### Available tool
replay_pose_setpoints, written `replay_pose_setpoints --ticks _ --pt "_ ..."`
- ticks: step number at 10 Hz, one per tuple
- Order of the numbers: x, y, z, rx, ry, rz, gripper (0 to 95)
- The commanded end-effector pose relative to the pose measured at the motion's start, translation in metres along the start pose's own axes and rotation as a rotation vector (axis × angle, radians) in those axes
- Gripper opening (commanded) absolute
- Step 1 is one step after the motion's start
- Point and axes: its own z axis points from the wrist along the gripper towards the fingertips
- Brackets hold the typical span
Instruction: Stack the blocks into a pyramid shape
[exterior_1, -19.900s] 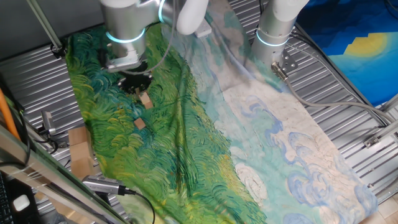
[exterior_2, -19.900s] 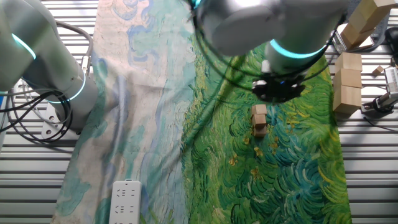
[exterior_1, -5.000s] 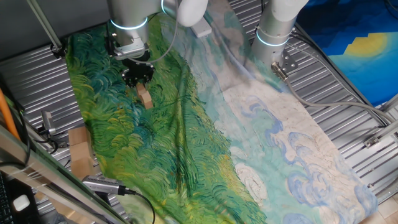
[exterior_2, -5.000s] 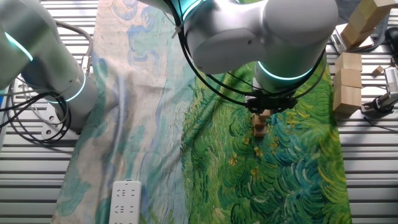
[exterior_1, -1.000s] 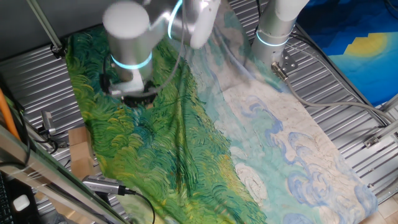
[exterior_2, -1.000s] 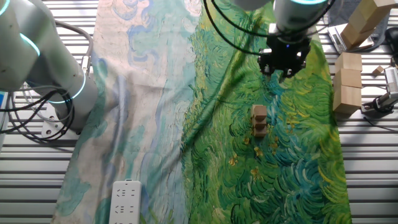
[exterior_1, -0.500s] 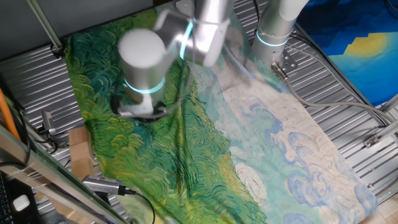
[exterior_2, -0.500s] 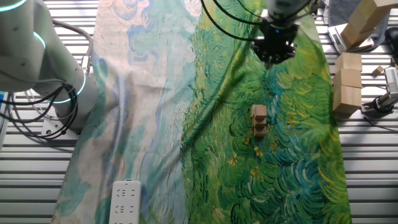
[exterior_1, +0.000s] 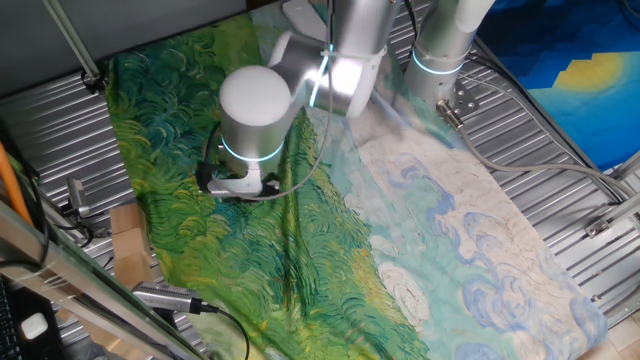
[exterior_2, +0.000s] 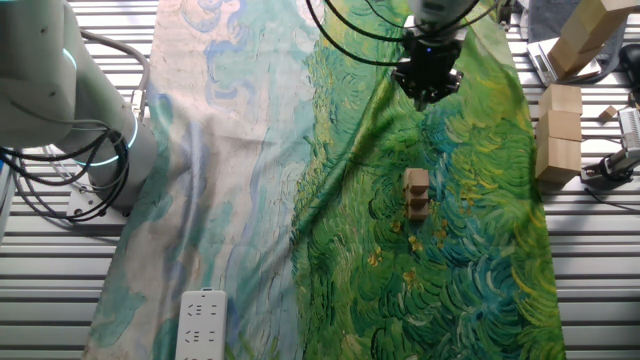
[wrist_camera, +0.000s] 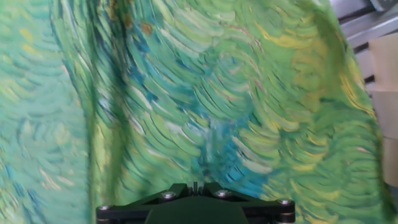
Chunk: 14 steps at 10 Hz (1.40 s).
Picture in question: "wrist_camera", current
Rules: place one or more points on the large wooden cube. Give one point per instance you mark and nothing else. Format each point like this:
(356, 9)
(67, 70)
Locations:
(387, 115)
(391, 161)
(385, 62)

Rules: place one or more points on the painted landscape cloth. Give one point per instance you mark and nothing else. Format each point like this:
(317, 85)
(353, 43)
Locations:
(186, 93)

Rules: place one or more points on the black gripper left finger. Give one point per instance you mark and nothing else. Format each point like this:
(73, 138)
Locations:
(130, 214)

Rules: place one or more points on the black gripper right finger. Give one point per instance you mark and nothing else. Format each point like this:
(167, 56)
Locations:
(267, 213)

